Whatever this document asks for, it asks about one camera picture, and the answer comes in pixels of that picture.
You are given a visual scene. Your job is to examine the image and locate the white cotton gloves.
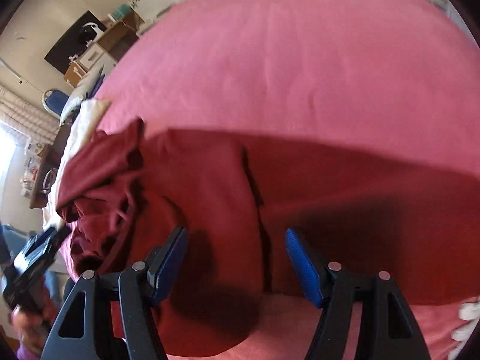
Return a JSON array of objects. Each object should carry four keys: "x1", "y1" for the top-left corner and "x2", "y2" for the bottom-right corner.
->
[{"x1": 448, "y1": 297, "x2": 480, "y2": 360}]

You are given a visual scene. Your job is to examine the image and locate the cream folded blanket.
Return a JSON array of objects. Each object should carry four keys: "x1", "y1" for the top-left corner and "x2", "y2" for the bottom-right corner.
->
[{"x1": 40, "y1": 98, "x2": 112, "y2": 229}]

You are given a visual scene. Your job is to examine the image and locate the pink bed blanket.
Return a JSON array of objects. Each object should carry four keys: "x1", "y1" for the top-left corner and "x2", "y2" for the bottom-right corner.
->
[{"x1": 96, "y1": 0, "x2": 479, "y2": 359}]

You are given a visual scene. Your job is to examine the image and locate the black monitor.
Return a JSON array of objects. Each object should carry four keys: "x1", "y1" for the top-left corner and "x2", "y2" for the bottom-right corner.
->
[{"x1": 44, "y1": 10, "x2": 107, "y2": 74}]

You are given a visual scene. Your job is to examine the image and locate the person left hand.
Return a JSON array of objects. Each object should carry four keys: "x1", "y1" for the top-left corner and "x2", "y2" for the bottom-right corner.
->
[{"x1": 10, "y1": 306, "x2": 48, "y2": 359}]

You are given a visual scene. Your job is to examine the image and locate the teal box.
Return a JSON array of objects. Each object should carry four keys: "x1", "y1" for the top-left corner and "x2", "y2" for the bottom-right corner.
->
[{"x1": 108, "y1": 4, "x2": 133, "y2": 22}]

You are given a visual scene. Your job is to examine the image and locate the blue chair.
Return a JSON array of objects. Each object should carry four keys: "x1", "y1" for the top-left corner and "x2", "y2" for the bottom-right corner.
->
[{"x1": 42, "y1": 88, "x2": 69, "y2": 119}]

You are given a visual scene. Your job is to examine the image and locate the white headphones on stand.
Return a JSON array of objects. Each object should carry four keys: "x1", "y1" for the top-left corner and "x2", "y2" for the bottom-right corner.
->
[{"x1": 77, "y1": 22, "x2": 104, "y2": 46}]

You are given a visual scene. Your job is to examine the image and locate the wooden desk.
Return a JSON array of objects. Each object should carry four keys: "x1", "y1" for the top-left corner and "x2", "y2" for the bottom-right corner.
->
[{"x1": 64, "y1": 10, "x2": 144, "y2": 88}]

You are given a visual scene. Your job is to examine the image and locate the dark red fleece jacket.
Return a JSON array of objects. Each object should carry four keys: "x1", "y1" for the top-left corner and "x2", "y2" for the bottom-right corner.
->
[{"x1": 56, "y1": 119, "x2": 479, "y2": 356}]

